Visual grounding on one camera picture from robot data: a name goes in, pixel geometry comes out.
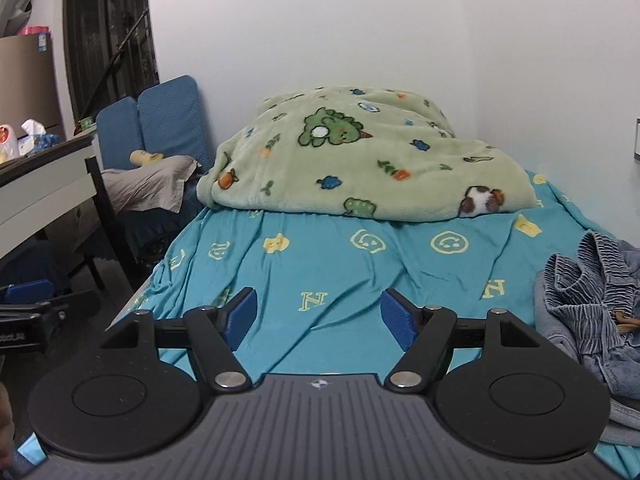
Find white orange container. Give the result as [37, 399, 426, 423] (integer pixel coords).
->
[0, 125, 20, 164]

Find teal patterned bed sheet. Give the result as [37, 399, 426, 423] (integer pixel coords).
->
[29, 178, 639, 479]

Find white black desk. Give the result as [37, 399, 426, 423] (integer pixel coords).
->
[0, 129, 139, 291]

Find cream bottle on chair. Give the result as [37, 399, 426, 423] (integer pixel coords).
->
[129, 150, 164, 168]

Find green cartoon fleece blanket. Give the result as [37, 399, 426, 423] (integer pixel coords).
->
[196, 87, 537, 222]

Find person's left hand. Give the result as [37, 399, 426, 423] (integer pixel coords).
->
[0, 384, 15, 469]

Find blue denim jeans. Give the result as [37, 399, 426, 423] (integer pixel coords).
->
[534, 231, 639, 446]

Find blue covered chair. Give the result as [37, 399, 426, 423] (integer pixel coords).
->
[136, 74, 216, 176]
[96, 96, 144, 170]

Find tissue pack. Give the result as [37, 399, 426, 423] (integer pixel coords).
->
[18, 119, 61, 156]

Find beige cloth on chair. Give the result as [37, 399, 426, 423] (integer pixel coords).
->
[101, 155, 200, 214]

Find brown refrigerator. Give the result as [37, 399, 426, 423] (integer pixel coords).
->
[0, 32, 65, 140]

